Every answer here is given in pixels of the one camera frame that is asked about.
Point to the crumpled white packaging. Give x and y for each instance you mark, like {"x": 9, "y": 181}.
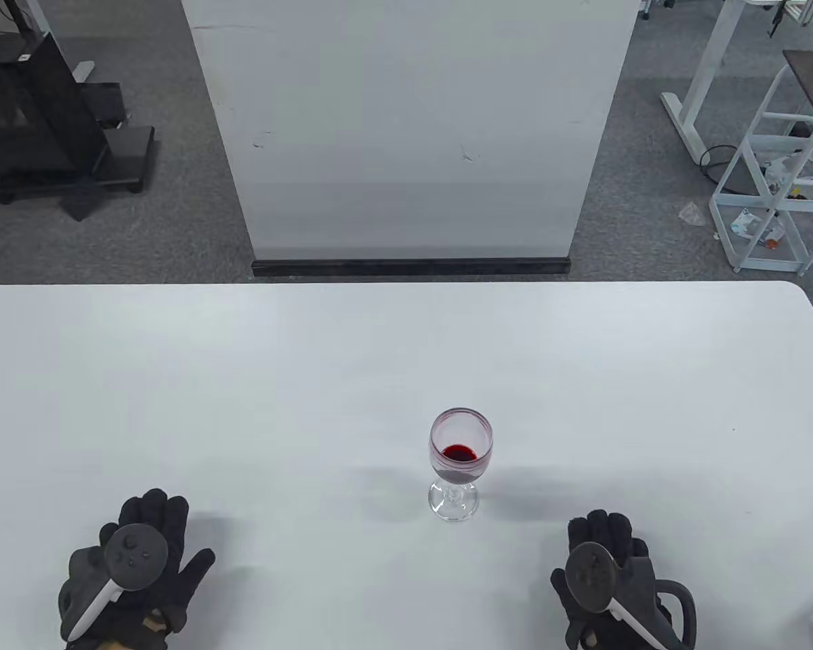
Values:
{"x": 748, "y": 223}
{"x": 786, "y": 169}

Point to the clear plastic wrapper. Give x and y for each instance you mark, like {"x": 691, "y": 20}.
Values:
{"x": 692, "y": 214}

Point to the person's right hand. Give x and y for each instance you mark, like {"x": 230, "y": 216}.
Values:
{"x": 603, "y": 528}

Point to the white metal step rack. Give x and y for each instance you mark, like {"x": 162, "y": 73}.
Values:
{"x": 721, "y": 210}

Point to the white desk leg frame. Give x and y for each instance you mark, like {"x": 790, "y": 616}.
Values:
{"x": 708, "y": 68}

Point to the person's left hand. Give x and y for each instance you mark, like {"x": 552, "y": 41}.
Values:
{"x": 173, "y": 525}

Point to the black computer tower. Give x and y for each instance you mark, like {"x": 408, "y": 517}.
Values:
{"x": 34, "y": 115}

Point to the black screen base bar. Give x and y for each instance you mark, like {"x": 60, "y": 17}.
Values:
{"x": 406, "y": 267}

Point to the white partition screen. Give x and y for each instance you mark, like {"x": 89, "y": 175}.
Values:
{"x": 406, "y": 135}

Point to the small black box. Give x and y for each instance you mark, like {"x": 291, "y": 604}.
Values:
{"x": 105, "y": 101}

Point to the clear wine glass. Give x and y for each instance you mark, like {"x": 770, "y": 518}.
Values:
{"x": 461, "y": 467}

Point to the black wheeled platform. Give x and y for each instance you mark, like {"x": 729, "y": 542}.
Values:
{"x": 125, "y": 152}

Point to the dark grey white controller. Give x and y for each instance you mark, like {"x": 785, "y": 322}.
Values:
{"x": 135, "y": 555}
{"x": 589, "y": 575}

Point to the white table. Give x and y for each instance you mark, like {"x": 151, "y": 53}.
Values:
{"x": 311, "y": 379}

